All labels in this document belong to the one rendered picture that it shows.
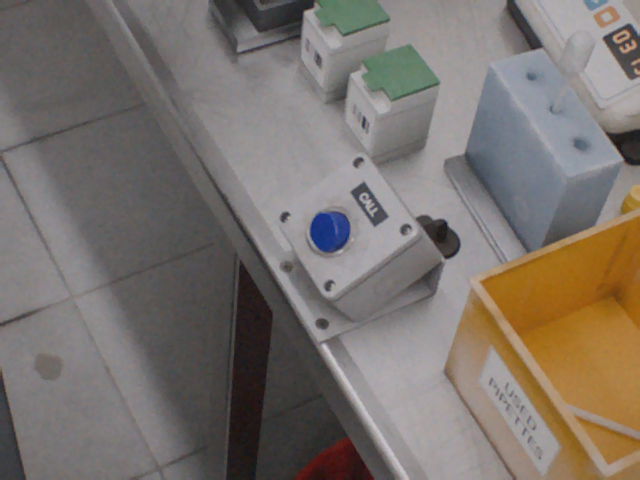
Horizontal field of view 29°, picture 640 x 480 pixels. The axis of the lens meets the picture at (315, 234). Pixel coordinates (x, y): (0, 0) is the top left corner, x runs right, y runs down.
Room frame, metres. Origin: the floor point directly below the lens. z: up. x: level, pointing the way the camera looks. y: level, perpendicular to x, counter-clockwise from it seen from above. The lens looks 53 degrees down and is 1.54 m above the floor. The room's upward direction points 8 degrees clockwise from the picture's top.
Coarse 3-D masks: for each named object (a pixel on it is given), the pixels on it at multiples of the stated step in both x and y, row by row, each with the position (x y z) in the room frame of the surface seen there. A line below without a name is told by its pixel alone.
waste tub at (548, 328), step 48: (576, 240) 0.45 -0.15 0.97; (624, 240) 0.47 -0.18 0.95; (480, 288) 0.40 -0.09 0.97; (528, 288) 0.43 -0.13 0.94; (576, 288) 0.46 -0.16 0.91; (624, 288) 0.47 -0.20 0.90; (480, 336) 0.39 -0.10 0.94; (528, 336) 0.44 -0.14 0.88; (576, 336) 0.44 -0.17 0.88; (624, 336) 0.45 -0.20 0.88; (480, 384) 0.38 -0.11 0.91; (528, 384) 0.36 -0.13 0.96; (576, 384) 0.41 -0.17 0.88; (624, 384) 0.41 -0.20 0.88; (528, 432) 0.34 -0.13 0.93; (576, 432) 0.32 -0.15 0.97
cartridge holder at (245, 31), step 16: (208, 0) 0.69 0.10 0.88; (224, 0) 0.69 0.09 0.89; (240, 0) 0.69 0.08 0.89; (256, 0) 0.67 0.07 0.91; (272, 0) 0.70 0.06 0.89; (288, 0) 0.68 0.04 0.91; (304, 0) 0.68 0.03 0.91; (224, 16) 0.67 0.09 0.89; (240, 16) 0.68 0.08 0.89; (256, 16) 0.67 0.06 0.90; (272, 16) 0.67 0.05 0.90; (288, 16) 0.67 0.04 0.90; (240, 32) 0.66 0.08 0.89; (256, 32) 0.66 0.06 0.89; (272, 32) 0.67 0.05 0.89; (288, 32) 0.67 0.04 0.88; (240, 48) 0.65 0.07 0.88
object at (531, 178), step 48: (480, 96) 0.58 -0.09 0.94; (528, 96) 0.55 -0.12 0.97; (576, 96) 0.56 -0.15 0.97; (480, 144) 0.57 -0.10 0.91; (528, 144) 0.53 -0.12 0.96; (576, 144) 0.52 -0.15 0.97; (480, 192) 0.55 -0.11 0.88; (528, 192) 0.52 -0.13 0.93; (576, 192) 0.50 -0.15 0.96; (528, 240) 0.50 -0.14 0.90
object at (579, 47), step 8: (576, 32) 0.55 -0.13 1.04; (584, 32) 0.55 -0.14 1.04; (568, 40) 0.54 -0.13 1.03; (576, 40) 0.54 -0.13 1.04; (584, 40) 0.54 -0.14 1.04; (592, 40) 0.54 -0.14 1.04; (568, 48) 0.54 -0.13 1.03; (576, 48) 0.54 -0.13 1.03; (584, 48) 0.54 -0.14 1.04; (592, 48) 0.54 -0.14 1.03; (568, 56) 0.54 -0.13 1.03; (576, 56) 0.54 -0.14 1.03; (584, 56) 0.54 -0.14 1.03; (560, 64) 0.54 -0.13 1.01; (568, 64) 0.54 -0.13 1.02; (576, 64) 0.54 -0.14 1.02; (584, 64) 0.54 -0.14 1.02; (568, 72) 0.54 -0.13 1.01; (576, 72) 0.54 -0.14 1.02
